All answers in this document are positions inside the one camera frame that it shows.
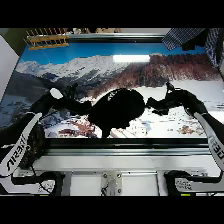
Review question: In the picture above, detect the checked garment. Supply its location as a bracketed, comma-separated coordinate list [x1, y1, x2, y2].
[204, 28, 224, 71]

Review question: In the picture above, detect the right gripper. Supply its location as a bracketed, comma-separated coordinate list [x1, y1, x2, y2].
[145, 94, 175, 116]

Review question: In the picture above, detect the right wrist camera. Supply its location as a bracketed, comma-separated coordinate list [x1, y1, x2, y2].
[164, 81, 178, 98]

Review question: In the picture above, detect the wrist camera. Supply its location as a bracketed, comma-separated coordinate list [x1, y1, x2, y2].
[164, 81, 178, 98]
[65, 83, 80, 100]

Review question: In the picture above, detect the silver frame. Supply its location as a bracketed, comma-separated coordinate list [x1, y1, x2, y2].
[13, 32, 224, 197]

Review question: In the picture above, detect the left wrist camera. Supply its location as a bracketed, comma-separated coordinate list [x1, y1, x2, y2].
[65, 83, 80, 100]

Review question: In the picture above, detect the blue checked shirt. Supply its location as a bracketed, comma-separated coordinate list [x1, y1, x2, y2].
[161, 28, 207, 51]

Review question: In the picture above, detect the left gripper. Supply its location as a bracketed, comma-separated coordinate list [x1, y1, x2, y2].
[65, 97, 93, 116]

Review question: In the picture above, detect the black garment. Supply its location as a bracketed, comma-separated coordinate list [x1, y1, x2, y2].
[87, 87, 147, 139]

